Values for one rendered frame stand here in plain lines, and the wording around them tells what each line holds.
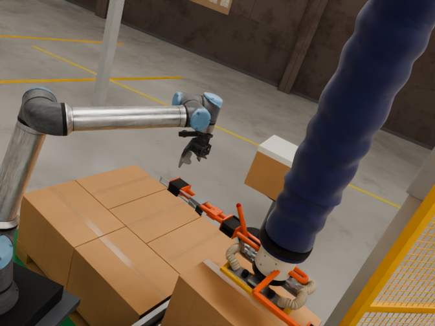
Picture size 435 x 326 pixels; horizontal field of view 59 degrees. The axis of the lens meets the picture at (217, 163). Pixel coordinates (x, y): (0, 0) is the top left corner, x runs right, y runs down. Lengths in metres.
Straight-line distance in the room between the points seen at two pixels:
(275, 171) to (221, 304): 1.73
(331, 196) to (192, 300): 0.82
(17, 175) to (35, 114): 0.31
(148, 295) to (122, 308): 0.15
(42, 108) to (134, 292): 1.25
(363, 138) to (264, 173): 2.05
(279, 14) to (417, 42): 8.63
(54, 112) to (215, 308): 1.05
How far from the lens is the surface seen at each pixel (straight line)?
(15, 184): 1.67
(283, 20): 9.88
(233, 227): 1.78
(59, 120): 1.39
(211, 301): 1.82
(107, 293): 2.36
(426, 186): 2.36
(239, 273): 1.75
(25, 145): 1.58
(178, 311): 1.98
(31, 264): 3.11
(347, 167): 1.42
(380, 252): 2.60
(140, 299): 2.27
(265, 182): 3.39
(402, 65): 1.35
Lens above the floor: 2.24
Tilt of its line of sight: 26 degrees down
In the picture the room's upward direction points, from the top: 20 degrees clockwise
